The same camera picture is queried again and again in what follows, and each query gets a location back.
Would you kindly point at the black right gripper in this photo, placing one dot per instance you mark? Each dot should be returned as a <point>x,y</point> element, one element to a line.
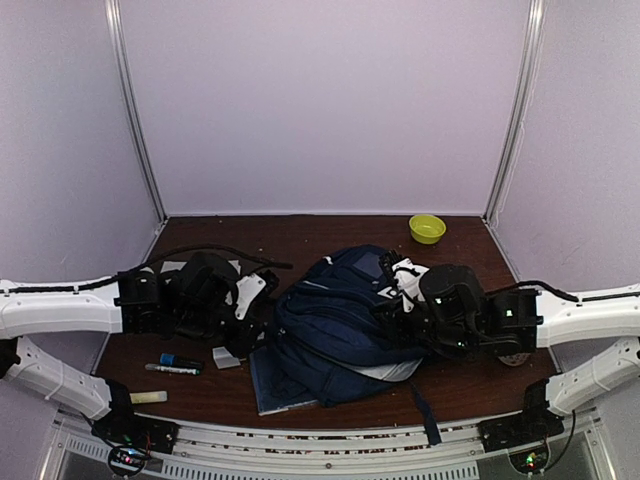
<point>392,321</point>

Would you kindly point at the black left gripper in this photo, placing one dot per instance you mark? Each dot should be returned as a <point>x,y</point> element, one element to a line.
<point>242,343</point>

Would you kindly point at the navy blue student backpack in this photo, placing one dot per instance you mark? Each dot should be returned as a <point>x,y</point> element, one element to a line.
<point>324,335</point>

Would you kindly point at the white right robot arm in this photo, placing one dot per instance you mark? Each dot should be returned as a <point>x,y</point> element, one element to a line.
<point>446,309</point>

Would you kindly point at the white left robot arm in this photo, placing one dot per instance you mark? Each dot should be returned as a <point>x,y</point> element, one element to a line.
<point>204,298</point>

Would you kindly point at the white power adapter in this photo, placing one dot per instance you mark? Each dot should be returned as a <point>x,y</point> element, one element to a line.
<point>223,359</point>

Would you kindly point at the dark blue notebook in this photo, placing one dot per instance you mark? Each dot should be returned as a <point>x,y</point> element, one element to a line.
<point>274,391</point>

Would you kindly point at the blue cap black marker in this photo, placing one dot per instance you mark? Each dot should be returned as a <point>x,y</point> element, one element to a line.
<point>176,361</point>

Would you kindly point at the white marker pen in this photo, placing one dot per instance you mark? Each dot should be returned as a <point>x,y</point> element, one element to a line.
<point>172,369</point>

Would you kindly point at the grey hardcover book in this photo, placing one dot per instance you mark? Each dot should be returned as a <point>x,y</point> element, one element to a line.
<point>177,265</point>

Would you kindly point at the lime green bowl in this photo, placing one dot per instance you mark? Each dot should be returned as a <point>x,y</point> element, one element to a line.
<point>427,229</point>

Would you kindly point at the pale yellow eraser stick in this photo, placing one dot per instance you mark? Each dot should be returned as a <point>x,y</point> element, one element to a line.
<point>148,397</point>

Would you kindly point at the patterned mug orange inside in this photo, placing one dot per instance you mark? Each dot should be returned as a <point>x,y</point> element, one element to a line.
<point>515,360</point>

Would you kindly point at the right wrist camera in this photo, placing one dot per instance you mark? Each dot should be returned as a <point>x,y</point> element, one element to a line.
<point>403,278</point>

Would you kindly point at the front aluminium rail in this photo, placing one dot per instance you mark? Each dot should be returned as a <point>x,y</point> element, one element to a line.
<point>215,451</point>

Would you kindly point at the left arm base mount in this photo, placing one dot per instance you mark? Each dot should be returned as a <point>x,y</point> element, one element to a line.
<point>145,435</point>

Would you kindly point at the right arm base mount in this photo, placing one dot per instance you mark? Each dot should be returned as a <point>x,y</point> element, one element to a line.
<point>534,423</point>

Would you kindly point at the right aluminium frame post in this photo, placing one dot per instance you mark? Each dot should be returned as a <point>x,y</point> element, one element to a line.
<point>515,127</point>

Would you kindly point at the aluminium frame post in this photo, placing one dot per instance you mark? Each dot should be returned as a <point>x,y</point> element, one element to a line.
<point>515,127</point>
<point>116,32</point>

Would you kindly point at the left aluminium frame post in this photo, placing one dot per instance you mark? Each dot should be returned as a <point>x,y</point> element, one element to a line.
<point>116,32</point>

